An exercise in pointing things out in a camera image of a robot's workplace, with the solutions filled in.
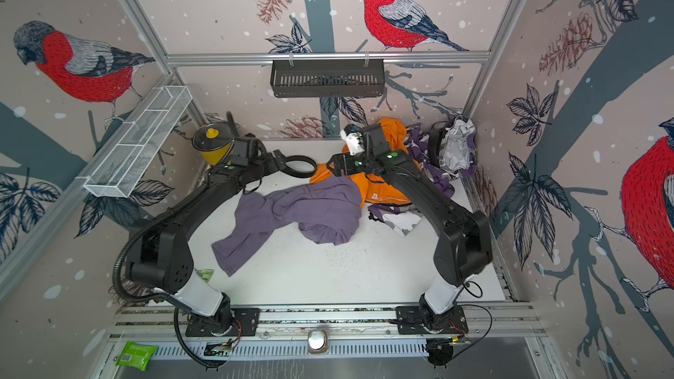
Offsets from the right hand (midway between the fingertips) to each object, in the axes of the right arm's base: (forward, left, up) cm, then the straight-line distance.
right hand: (339, 159), depth 83 cm
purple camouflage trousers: (+31, -52, -22) cm, 64 cm away
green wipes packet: (-52, +53, -22) cm, 77 cm away
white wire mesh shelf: (-2, +61, +8) cm, 61 cm away
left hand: (+4, +21, -4) cm, 22 cm away
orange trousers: (+5, -16, -23) cm, 28 cm away
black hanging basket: (+41, +7, +5) cm, 41 cm away
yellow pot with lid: (+21, +56, -15) cm, 62 cm away
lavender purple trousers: (-10, +4, -15) cm, 18 cm away
